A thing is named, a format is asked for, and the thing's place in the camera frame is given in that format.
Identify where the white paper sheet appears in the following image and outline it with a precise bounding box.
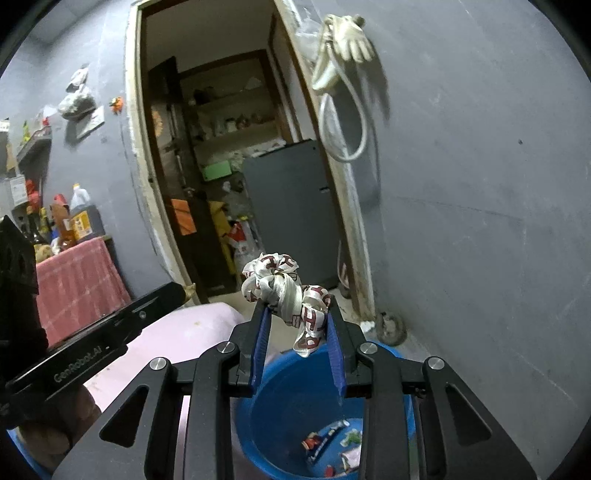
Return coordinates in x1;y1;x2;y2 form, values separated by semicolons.
76;105;106;140

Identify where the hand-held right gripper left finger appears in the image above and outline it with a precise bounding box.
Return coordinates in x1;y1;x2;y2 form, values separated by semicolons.
53;300;271;480

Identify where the dark round floor object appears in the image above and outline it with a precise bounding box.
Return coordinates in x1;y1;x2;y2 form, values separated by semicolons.
374;311;408;346

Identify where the wooden shelf unit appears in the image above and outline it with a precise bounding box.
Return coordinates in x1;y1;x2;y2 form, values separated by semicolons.
179;50;288;172

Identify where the white wall notice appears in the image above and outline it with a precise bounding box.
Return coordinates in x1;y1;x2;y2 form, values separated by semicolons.
8;177;29;205

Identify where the wall shelf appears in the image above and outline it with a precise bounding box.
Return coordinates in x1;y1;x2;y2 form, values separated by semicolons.
16;128;54;172

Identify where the brown wooden door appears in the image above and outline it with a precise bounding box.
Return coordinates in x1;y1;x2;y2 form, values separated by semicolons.
147;55;200;297

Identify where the grey metal cabinet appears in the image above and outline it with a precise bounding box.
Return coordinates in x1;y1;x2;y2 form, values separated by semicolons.
242;138;343;292

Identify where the dark glass bottle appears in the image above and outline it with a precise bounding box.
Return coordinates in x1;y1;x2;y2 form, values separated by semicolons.
25;205;49;246

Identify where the orange liquid bottle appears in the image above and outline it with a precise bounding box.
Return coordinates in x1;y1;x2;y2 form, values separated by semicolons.
49;194;77;251

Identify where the pink checked cloth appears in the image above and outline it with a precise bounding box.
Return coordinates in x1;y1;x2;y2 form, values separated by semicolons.
34;236;133;348

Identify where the red and white bag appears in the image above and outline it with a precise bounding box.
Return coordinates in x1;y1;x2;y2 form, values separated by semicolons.
230;220;260;278

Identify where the green box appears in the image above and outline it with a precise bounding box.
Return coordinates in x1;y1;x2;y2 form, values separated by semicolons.
201;161;232;182

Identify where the blue plastic basin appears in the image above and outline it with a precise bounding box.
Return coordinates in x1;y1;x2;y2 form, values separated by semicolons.
7;428;52;479

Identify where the white wooden door frame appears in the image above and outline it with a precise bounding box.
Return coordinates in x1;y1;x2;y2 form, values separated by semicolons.
124;0;376;320

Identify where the blue plastic bucket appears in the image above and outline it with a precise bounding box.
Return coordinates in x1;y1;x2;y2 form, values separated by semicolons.
235;342;416;479

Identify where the person's left hand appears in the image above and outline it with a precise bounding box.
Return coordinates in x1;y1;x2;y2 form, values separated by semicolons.
19;384;101;468

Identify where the hanging clear plastic bag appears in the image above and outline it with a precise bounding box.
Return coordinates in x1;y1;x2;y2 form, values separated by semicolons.
57;67;98;122

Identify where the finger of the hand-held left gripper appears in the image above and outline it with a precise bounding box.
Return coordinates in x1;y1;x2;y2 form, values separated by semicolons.
111;281;187;342

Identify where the white hose loop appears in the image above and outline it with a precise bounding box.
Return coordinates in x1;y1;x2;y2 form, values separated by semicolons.
318;28;369;163

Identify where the white printed ribbon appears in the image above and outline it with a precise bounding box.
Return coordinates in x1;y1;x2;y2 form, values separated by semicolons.
240;251;331;359

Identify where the yellow bag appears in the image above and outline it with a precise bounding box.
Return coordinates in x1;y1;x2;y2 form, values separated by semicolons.
208;199;232;274

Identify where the orange paper sign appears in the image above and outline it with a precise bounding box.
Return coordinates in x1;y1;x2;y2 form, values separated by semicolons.
170;198;197;237

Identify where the large dark liquid jug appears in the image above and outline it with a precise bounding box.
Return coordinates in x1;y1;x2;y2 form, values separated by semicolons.
69;183;108;244

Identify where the blue snack wrapper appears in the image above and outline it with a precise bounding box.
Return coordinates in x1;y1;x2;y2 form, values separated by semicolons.
301;423;354;459

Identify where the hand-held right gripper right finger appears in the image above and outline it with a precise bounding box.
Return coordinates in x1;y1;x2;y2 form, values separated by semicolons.
325;300;539;480

